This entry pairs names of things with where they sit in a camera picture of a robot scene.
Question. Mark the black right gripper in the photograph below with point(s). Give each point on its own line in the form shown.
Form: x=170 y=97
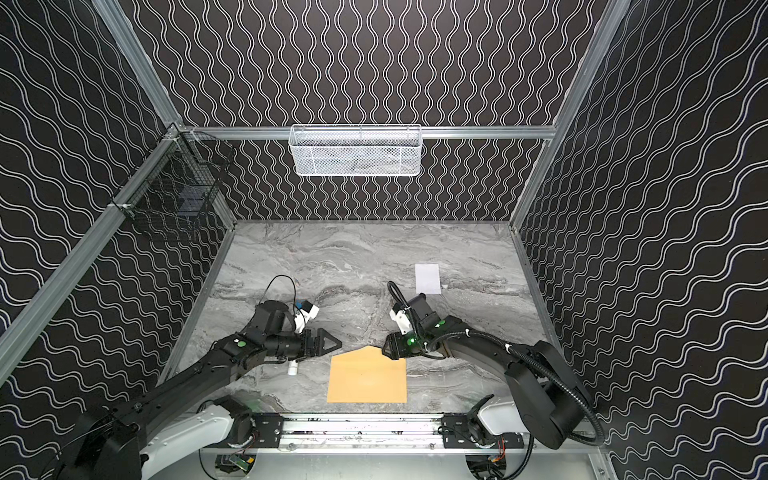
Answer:
x=396 y=345

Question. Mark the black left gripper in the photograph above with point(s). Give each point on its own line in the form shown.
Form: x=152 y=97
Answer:
x=310 y=344

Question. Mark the white paper letter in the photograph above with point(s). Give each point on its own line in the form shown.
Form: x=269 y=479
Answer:
x=427 y=279

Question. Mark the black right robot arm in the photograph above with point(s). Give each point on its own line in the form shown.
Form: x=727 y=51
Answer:
x=551 y=402

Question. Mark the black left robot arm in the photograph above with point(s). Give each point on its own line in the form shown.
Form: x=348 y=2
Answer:
x=139 y=438

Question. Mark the brown paper envelope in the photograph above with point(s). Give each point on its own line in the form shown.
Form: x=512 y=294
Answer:
x=367 y=376

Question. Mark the aluminium back crossbar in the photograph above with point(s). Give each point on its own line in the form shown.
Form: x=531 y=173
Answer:
x=377 y=131

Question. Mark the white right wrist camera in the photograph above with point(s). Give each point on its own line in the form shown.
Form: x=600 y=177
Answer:
x=400 y=317

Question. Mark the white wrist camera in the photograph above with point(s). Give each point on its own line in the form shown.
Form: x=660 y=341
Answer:
x=400 y=317
x=305 y=311

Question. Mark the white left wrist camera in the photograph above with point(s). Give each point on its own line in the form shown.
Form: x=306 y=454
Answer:
x=305 y=311

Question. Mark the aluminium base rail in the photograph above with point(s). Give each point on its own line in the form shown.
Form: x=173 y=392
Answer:
x=339 y=433

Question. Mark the white wire mesh basket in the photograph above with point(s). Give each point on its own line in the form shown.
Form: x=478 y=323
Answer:
x=356 y=156

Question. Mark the black wire basket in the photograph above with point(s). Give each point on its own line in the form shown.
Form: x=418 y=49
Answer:
x=177 y=202

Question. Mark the aluminium left side rail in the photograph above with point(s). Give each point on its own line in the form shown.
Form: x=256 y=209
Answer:
x=34 y=318

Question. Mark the aluminium frame corner post right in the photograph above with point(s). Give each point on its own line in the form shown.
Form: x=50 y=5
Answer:
x=605 y=30

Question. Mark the aluminium frame corner post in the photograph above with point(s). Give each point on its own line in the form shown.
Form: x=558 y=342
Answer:
x=605 y=30
x=128 y=43

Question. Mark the aluminium frame corner post left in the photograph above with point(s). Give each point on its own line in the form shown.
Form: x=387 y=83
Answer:
x=128 y=43

